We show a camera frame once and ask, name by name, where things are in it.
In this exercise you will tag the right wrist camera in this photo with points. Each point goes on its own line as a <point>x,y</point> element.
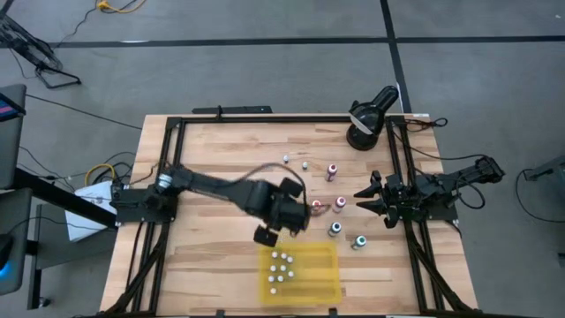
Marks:
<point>396,187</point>

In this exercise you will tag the yellow translucent plastic tray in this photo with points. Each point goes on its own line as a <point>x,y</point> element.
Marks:
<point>313,282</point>

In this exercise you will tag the large green food colouring bottle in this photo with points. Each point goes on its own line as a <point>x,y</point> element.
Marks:
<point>360,241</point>

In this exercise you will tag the large red food colouring bottle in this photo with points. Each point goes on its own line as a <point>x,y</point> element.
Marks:
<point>316,204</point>

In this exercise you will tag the grey side table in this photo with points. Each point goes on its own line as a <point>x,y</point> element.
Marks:
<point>11,150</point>

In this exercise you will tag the small black clamp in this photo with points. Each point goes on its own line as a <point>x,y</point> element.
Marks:
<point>219,313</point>
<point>333,312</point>

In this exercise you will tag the black desk lamp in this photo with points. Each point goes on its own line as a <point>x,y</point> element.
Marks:
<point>364,132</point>

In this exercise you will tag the white cardboard box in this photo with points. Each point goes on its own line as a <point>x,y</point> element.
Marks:
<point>84,221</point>

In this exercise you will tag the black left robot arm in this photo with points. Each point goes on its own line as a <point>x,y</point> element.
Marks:
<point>220,187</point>

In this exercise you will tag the laptop screen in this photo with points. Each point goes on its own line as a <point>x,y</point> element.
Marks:
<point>6,109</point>

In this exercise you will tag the large maroon food colouring bottle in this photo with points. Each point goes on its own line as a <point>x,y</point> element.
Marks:
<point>331,172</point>

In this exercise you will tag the black upright leg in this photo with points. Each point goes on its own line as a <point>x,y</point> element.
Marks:
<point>34,282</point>

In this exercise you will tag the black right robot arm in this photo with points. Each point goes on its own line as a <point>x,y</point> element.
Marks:
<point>459,181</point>

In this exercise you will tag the grey stand foot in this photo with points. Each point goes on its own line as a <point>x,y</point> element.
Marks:
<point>549,170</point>

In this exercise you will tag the black table beam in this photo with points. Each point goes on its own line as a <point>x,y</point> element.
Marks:
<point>53,194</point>

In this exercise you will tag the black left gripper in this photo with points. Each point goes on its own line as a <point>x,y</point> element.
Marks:
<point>289,214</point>

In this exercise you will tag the large pink food colouring bottle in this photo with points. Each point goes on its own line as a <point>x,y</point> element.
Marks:
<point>340,202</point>

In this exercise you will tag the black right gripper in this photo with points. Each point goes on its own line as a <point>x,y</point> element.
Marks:
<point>397,194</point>

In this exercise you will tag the black flat bracket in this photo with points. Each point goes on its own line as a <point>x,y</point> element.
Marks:
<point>238,109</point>

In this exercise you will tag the large dark blue colouring bottle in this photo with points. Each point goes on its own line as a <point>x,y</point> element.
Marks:
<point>335,228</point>

